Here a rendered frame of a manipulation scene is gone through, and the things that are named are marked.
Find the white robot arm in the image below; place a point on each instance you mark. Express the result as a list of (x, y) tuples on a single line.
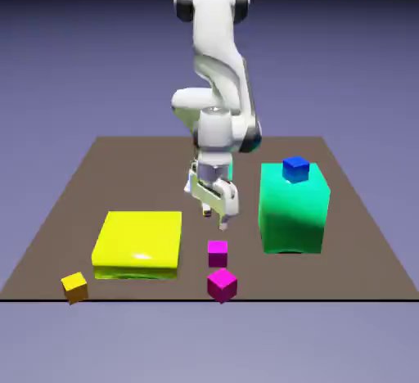
[(216, 62)]

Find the large yellow box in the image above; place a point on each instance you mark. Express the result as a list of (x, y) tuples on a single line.
[(137, 242)]

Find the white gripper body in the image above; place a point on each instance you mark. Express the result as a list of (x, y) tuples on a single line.
[(214, 195)]

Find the small magenta cube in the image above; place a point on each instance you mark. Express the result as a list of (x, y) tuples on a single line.
[(222, 284), (217, 253)]

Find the large green box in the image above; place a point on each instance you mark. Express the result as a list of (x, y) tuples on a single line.
[(291, 212)]

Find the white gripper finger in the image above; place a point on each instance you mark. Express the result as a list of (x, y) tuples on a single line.
[(206, 210), (223, 224)]

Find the small yellow cube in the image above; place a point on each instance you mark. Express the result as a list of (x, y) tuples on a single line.
[(75, 287)]

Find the small blue cube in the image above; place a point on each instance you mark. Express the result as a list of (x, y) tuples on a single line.
[(296, 169)]

